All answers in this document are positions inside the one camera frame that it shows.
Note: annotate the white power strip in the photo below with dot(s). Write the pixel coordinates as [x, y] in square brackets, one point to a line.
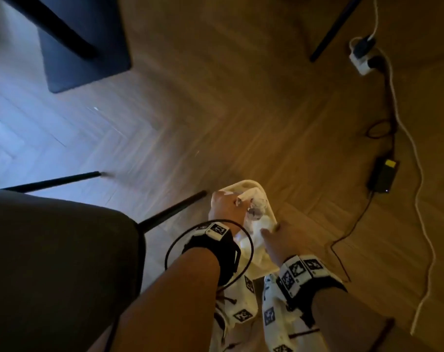
[359, 65]

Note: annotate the beige woven chair dark seat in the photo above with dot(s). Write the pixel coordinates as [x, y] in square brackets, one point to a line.
[61, 260]

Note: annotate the black charger plug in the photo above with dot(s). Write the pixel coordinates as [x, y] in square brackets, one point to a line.
[365, 47]

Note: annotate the person's left hand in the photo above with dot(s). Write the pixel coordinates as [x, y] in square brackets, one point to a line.
[227, 210]

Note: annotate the person's right forearm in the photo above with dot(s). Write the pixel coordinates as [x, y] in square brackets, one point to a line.
[354, 322]

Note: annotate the black left wristband with markers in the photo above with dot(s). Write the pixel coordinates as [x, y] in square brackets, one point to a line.
[220, 249]

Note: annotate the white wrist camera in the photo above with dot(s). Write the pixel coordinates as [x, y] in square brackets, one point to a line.
[240, 296]
[277, 326]

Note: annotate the dark blue table base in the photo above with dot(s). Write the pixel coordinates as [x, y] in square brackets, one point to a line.
[86, 58]

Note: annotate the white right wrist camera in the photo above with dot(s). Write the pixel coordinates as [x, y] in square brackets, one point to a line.
[277, 326]

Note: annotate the person's right hand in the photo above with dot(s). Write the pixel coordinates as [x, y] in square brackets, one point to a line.
[288, 241]

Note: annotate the black power plug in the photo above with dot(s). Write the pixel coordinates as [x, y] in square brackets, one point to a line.
[377, 64]

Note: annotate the black adapter yellow label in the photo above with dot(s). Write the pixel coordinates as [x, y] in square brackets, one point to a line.
[383, 175]

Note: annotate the cream plastic waste bin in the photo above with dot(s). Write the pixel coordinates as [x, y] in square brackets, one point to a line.
[264, 263]

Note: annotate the person's left forearm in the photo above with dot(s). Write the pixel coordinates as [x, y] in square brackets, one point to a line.
[163, 307]

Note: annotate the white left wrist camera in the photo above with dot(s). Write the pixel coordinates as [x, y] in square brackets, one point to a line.
[240, 296]

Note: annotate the square white tissue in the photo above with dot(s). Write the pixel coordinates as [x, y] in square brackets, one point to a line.
[256, 207]

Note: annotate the black wristband with markers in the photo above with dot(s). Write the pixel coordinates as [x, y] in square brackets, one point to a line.
[220, 249]
[306, 278]

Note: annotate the thin dark forearm band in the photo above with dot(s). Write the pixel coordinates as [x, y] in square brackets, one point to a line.
[383, 333]

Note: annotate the black right wristband with markers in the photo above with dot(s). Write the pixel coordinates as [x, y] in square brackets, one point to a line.
[306, 278]

